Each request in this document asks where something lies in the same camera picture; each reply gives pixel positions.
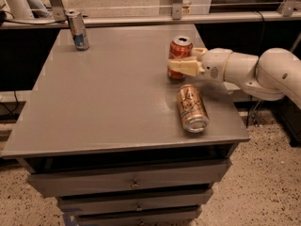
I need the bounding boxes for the gold soda can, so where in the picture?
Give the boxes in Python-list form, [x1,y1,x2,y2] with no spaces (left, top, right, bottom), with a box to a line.
[177,85,210,133]

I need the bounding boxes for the metal guard rail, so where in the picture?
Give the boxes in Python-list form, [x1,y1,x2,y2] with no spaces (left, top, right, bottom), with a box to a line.
[1,0,301,28]

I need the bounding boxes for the grey drawer cabinet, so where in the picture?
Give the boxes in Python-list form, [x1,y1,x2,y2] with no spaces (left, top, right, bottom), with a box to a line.
[0,24,251,226]

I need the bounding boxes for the grey drawer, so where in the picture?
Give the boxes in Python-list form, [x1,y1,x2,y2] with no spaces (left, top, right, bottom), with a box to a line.
[58,186,213,216]
[28,159,231,197]
[75,206,201,226]

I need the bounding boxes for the bottom grey drawer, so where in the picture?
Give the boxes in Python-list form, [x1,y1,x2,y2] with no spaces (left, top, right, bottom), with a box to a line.
[75,206,201,226]

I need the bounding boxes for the black cable left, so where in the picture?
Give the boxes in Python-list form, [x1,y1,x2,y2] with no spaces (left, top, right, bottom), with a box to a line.
[0,90,20,117]

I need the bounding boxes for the top grey drawer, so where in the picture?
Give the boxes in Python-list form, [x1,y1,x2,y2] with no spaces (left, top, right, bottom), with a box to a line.
[28,159,231,197]

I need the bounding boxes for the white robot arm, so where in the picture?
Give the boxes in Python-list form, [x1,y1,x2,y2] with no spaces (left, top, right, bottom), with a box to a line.
[167,48,301,108]

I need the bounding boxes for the middle grey drawer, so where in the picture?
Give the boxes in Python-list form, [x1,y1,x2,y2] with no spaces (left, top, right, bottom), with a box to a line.
[58,186,213,216]

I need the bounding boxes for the person legs in jeans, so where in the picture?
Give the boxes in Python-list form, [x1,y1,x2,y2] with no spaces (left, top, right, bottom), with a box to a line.
[26,0,51,18]

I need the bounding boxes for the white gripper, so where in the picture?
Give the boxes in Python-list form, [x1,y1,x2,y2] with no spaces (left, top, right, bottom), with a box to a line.
[167,47,232,82]

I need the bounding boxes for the red coke can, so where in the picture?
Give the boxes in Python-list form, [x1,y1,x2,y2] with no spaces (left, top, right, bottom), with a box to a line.
[167,36,193,80]

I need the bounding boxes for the silver blue redbull can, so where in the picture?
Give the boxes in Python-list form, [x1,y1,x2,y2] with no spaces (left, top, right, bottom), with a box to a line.
[66,9,89,51]

